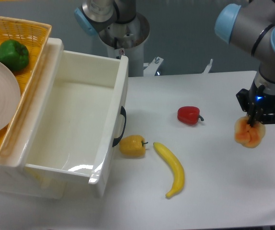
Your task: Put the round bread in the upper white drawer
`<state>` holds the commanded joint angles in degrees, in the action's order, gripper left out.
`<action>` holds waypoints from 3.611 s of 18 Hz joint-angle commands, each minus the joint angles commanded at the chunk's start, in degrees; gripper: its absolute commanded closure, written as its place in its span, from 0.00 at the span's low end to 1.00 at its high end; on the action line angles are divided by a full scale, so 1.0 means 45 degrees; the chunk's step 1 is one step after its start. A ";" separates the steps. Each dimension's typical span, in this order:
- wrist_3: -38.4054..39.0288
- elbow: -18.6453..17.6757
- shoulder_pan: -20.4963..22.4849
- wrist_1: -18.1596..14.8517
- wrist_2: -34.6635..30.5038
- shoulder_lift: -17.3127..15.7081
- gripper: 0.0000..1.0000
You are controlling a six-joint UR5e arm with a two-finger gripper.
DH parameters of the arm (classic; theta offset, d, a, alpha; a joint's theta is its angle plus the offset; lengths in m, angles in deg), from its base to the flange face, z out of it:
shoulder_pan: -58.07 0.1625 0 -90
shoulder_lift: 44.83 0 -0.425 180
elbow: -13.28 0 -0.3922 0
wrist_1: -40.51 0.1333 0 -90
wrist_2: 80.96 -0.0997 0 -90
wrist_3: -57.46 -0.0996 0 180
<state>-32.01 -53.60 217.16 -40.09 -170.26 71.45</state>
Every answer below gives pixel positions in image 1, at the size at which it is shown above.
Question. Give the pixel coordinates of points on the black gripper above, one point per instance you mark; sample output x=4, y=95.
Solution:
x=258, y=102

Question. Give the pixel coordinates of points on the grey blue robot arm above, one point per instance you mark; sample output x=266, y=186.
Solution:
x=252, y=28

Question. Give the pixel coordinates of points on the open white drawer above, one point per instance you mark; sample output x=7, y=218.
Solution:
x=73, y=143

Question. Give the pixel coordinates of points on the white drawer cabinet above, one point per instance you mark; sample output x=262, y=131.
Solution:
x=15, y=175

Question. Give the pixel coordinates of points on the red bell pepper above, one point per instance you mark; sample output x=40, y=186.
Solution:
x=189, y=115

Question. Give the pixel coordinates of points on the yellow banana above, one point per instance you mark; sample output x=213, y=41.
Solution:
x=176, y=167

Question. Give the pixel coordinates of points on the yellow bell pepper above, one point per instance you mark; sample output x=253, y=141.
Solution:
x=133, y=146

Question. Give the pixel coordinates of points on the yellow woven basket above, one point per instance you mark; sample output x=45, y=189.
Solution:
x=34, y=36

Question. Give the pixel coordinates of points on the green bell pepper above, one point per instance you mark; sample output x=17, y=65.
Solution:
x=14, y=55

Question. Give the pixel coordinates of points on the white metal bracket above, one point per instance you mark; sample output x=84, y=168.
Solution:
x=208, y=67

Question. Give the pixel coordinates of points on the black drawer handle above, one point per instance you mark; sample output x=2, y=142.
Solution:
x=122, y=126

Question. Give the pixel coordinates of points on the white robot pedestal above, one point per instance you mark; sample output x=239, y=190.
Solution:
x=128, y=40

